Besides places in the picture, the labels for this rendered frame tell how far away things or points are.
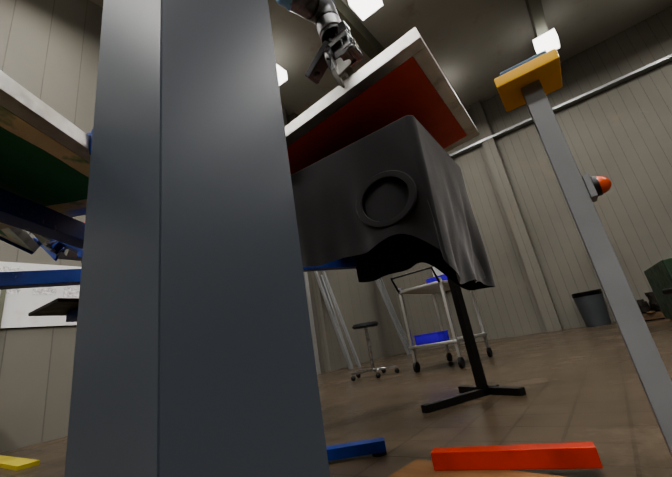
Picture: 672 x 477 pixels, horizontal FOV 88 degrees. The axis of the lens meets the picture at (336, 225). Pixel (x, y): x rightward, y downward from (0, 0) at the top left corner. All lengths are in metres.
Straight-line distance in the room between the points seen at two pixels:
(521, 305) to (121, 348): 9.74
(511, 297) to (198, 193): 9.74
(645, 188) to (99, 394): 10.03
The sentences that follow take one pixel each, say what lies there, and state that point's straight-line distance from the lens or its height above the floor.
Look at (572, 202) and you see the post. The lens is 0.87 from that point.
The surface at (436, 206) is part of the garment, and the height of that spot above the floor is 0.70.
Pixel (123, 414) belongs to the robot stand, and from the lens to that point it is 0.37.
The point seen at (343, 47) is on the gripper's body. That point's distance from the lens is 1.06.
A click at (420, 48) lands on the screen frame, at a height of 1.08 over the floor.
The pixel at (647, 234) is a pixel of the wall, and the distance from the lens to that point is 9.91.
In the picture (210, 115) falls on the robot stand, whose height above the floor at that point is 0.69.
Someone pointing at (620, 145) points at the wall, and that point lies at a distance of 10.39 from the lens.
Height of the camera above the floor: 0.42
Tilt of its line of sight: 19 degrees up
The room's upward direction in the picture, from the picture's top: 10 degrees counter-clockwise
